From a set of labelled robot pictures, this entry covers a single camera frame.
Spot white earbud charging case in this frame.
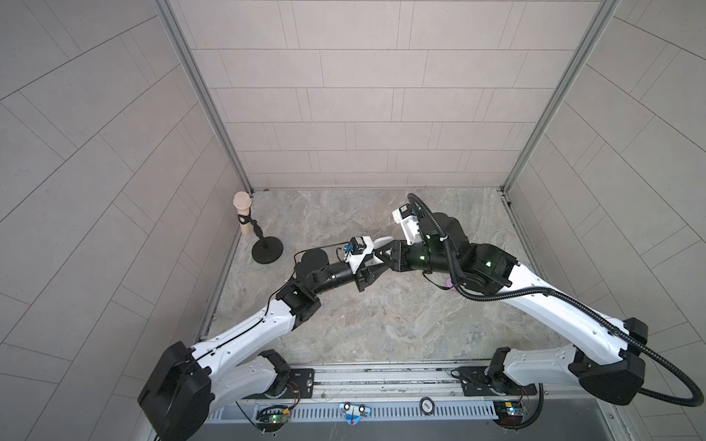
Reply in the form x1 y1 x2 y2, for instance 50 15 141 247
373 236 395 250

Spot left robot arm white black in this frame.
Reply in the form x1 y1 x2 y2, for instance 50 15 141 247
138 248 388 440

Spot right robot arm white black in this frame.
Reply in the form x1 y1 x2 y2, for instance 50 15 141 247
373 206 648 405

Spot beige microphone on black stand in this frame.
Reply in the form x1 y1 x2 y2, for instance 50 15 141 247
233 191 283 265

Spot blue white small device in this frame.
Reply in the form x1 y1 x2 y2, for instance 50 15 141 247
339 402 371 426

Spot round black sticker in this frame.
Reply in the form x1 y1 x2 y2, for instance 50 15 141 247
419 397 436 416

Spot left green circuit board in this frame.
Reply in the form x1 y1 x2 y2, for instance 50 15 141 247
255 405 292 434

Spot green circuit board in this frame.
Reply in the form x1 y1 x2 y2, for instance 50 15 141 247
493 401 526 427
255 405 292 434

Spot right green circuit board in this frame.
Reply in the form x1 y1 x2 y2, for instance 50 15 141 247
493 401 526 427

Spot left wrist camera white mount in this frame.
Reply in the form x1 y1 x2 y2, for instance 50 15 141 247
342 236 374 274

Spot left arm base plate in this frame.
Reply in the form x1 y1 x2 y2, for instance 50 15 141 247
246 369 315 401

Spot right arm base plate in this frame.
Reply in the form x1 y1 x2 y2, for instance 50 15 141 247
450 367 538 397

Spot aluminium rail frame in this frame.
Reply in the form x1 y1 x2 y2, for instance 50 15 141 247
153 360 616 408

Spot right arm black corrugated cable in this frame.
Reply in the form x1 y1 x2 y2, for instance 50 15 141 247
406 192 705 408

